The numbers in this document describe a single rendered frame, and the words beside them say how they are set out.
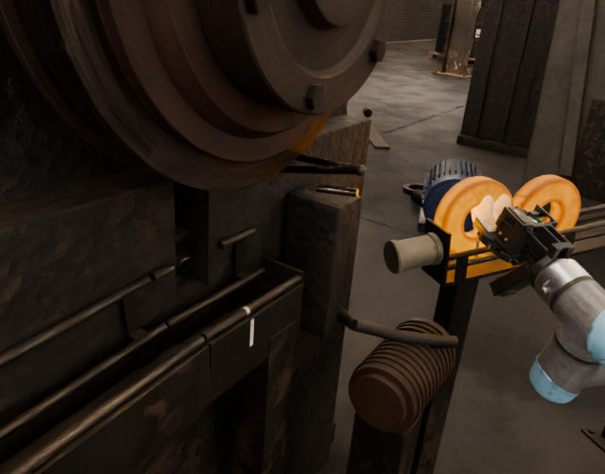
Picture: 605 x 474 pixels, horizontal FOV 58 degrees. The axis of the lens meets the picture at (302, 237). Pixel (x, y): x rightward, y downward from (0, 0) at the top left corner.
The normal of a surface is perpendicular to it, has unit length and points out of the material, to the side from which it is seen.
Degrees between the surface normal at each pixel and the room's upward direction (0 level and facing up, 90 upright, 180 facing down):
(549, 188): 90
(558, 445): 0
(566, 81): 90
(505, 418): 0
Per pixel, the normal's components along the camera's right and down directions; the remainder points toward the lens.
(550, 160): -0.74, 0.22
